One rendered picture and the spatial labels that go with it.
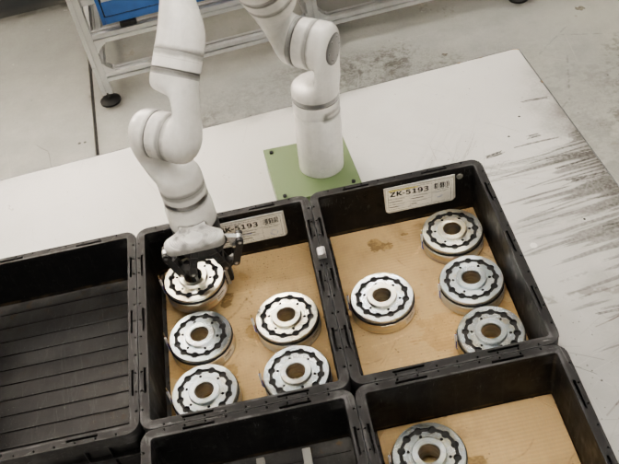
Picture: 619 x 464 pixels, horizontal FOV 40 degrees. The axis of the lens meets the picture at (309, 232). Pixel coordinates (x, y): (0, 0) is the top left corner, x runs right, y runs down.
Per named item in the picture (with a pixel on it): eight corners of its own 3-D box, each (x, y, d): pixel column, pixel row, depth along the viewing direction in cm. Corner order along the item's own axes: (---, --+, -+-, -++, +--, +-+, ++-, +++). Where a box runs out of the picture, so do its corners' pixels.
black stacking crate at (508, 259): (318, 241, 156) (309, 196, 147) (478, 207, 156) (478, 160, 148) (361, 430, 128) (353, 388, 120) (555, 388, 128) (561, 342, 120)
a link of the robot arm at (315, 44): (344, 13, 154) (348, 92, 166) (297, 5, 158) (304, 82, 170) (322, 40, 149) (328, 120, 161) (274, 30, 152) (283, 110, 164)
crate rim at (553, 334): (309, 203, 149) (308, 193, 147) (479, 168, 149) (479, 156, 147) (354, 396, 121) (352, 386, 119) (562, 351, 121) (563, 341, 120)
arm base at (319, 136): (292, 157, 179) (284, 89, 167) (332, 144, 181) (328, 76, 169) (309, 183, 172) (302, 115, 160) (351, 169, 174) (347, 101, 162)
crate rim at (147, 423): (139, 239, 149) (135, 229, 147) (309, 203, 149) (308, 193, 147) (145, 440, 121) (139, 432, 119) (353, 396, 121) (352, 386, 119)
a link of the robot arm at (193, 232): (167, 260, 130) (156, 231, 125) (163, 209, 137) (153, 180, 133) (226, 246, 130) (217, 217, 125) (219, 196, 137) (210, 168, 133)
